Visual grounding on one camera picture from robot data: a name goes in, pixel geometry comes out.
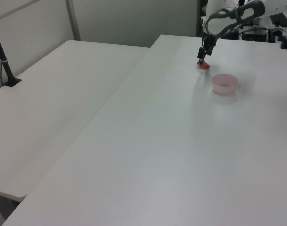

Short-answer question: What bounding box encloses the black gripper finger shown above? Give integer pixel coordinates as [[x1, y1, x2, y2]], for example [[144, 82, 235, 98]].
[[196, 47, 206, 65], [200, 48, 210, 64]]

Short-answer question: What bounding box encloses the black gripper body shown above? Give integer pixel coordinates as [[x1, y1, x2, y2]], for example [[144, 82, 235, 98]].
[[201, 34, 217, 56]]

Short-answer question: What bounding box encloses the red toy strawberry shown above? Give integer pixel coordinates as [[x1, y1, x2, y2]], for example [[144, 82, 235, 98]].
[[195, 61, 210, 71]]

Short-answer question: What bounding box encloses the black equipment box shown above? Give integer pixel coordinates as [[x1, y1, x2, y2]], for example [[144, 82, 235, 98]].
[[241, 27, 269, 43]]

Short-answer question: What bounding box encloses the black camera pole, white tie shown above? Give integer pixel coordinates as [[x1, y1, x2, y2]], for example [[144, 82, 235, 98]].
[[0, 18, 23, 87]]

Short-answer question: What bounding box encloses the pink plastic bowl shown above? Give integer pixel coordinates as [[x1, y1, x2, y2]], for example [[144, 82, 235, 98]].
[[211, 73, 239, 95]]

